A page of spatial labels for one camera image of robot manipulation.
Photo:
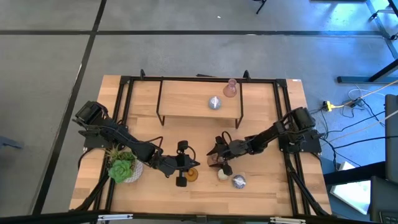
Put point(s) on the dark grey cabinet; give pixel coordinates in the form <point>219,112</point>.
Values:
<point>390,140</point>

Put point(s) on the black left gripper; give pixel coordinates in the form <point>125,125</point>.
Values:
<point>177,163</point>

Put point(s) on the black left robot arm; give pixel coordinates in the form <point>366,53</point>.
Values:
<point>124,137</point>

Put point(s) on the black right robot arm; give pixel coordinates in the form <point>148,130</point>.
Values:
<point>267,137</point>

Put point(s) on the black desk base bar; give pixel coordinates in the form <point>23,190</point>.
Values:
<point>351,80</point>

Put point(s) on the black overhead rig bar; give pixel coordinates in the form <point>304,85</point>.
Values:
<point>62,217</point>

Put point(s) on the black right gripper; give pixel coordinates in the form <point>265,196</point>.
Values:
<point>236,147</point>

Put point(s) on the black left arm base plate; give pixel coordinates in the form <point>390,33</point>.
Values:
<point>93,143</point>

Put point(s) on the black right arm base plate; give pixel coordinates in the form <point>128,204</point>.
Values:
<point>311,146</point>

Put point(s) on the grey floor object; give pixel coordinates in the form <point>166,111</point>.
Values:
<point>9,143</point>

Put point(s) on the black depth camera box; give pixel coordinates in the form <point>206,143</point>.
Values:
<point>201,218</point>

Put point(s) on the pink glass candlestick holder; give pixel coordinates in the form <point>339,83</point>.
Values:
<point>214,160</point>
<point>230,88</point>

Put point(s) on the yellow power plug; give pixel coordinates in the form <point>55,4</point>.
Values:
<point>329,106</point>

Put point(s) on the orange floral candle tin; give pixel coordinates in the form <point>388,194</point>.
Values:
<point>221,175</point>

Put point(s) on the black stand leg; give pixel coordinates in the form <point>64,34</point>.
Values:
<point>260,7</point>

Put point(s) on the wooden shelf black metal legs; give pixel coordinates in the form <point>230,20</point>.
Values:
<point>192,99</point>

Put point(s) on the green succulent in white pot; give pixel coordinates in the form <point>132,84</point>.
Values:
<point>121,169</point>

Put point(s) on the silver metal bracket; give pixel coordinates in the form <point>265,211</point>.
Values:
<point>115,217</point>
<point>287,220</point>

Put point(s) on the amber glass candlestick holder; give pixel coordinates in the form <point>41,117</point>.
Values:
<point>192,175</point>

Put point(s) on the white box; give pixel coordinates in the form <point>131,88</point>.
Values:
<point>351,193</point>

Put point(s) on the grey metal desk frame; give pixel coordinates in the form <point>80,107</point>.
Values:
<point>385,35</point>

